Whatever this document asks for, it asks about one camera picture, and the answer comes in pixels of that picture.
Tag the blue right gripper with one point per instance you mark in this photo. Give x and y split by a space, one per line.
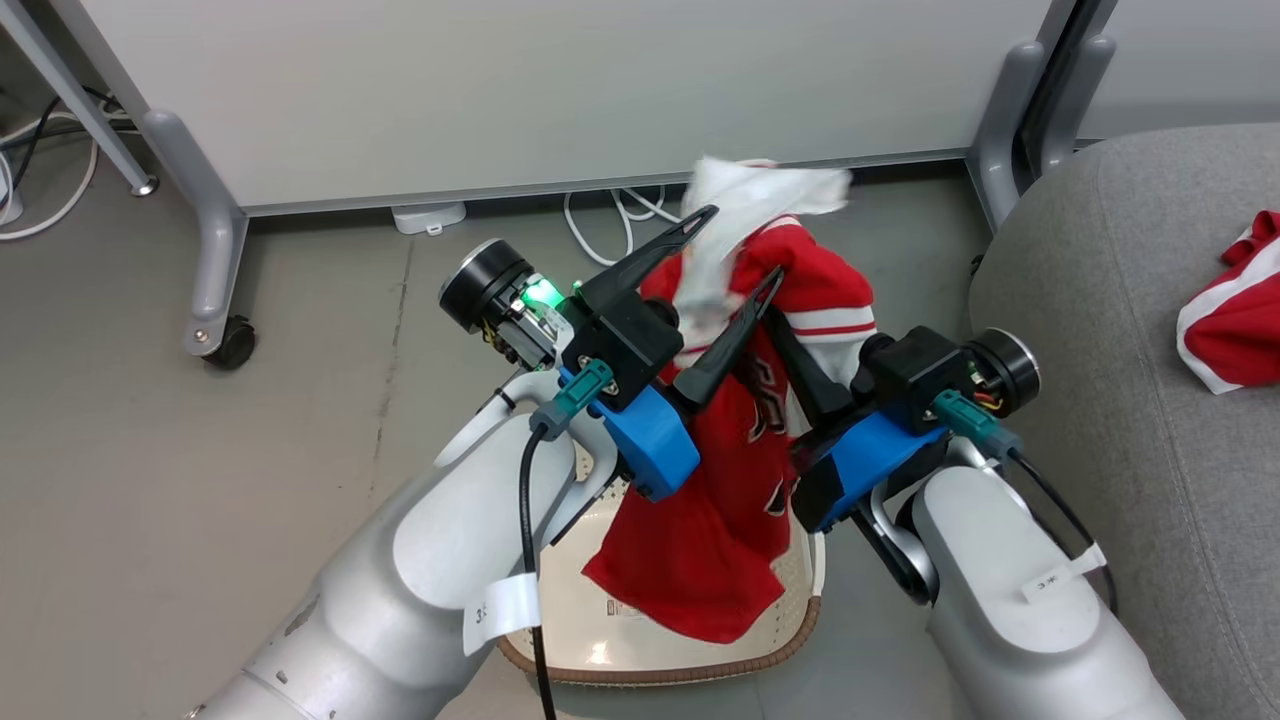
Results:
860 460

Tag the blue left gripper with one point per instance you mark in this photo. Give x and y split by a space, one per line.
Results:
650 440

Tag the white cloth garment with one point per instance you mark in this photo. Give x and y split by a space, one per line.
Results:
750 200

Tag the red printed jersey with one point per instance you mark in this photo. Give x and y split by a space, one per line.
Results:
700 560

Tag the red white-trimmed shorts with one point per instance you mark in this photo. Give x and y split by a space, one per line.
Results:
1235 330

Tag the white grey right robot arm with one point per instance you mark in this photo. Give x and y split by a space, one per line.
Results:
980 560

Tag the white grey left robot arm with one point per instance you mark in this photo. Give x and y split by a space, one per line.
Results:
430 560

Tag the grey fabric sofa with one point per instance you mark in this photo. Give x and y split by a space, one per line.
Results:
1180 500

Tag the large white partition panel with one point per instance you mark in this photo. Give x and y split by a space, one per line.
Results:
550 90

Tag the white power adapter box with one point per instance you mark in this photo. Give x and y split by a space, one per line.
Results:
428 217

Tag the white woven-rim laundry basket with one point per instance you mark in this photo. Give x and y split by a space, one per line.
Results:
640 640

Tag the black caster wheel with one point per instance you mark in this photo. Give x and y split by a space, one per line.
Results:
232 343

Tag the grey partition leg with caster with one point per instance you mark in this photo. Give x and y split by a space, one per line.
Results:
215 240

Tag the narrow white partition panel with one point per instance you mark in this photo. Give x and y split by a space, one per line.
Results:
1190 60

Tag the grey metal table leg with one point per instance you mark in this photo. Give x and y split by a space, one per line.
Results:
80 95

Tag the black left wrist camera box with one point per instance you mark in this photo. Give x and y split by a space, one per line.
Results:
625 345

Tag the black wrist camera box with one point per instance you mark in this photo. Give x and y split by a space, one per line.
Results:
910 375
625 345

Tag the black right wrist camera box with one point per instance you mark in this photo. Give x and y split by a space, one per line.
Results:
910 375

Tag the teal left camera connector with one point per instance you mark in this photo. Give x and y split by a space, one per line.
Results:
575 400

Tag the teal camera connector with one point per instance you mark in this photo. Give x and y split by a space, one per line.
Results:
975 422
575 400

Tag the teal right camera connector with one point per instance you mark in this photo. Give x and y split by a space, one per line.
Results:
975 422

